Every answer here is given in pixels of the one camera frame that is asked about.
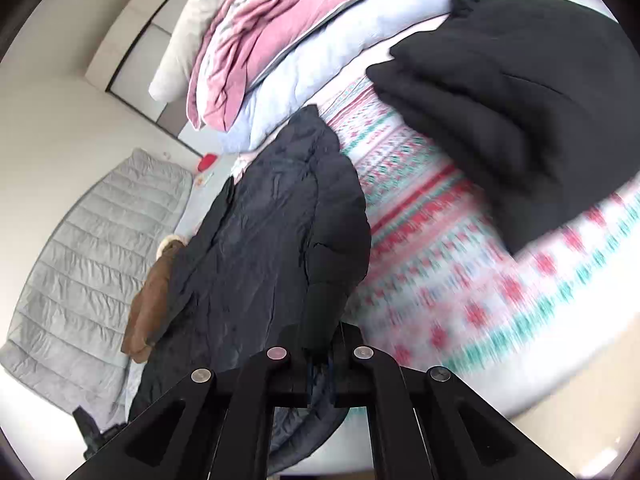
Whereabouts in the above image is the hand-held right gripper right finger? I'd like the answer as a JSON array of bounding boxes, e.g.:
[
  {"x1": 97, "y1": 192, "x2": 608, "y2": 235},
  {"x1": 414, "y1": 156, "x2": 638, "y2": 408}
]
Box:
[{"x1": 327, "y1": 322, "x2": 577, "y2": 480}]

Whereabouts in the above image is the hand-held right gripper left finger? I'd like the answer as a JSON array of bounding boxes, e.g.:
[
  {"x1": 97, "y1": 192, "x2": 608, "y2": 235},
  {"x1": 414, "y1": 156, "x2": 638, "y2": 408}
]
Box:
[{"x1": 65, "y1": 324, "x2": 323, "y2": 480}]

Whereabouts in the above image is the dark puffer jacket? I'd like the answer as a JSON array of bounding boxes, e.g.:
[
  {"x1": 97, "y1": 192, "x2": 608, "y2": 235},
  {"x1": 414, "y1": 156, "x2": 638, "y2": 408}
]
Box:
[{"x1": 127, "y1": 105, "x2": 373, "y2": 476}]

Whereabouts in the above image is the red green patterned blanket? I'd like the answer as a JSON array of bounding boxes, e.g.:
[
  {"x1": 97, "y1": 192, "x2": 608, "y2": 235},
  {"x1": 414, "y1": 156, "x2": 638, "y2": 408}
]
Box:
[{"x1": 320, "y1": 74, "x2": 640, "y2": 418}]

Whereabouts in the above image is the grey quilted headboard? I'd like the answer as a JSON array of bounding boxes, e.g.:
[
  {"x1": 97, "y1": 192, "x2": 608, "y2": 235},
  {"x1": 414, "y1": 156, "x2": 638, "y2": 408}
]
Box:
[{"x1": 0, "y1": 147, "x2": 194, "y2": 428}]

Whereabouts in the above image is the black folded coat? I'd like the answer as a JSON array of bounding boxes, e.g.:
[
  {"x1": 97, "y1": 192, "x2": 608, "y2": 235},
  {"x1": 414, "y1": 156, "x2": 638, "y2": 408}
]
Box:
[{"x1": 367, "y1": 0, "x2": 640, "y2": 257}]

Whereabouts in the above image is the light blue duvet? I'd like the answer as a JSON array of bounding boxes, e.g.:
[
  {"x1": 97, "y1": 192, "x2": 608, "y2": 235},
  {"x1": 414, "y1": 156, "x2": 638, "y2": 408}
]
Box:
[{"x1": 220, "y1": 0, "x2": 526, "y2": 153}]

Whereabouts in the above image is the pink quilt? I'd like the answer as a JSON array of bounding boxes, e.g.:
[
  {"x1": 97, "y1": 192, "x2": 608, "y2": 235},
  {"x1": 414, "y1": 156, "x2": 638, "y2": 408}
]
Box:
[{"x1": 186, "y1": 0, "x2": 437, "y2": 132}]

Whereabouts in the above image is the white pillow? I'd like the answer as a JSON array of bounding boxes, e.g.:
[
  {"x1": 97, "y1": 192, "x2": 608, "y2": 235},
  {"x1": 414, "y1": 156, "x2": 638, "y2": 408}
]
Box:
[{"x1": 148, "y1": 0, "x2": 273, "y2": 104}]

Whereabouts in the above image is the white grey wardrobe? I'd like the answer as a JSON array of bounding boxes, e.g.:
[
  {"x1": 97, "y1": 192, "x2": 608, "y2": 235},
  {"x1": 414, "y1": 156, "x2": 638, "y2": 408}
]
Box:
[{"x1": 84, "y1": 0, "x2": 213, "y2": 157}]

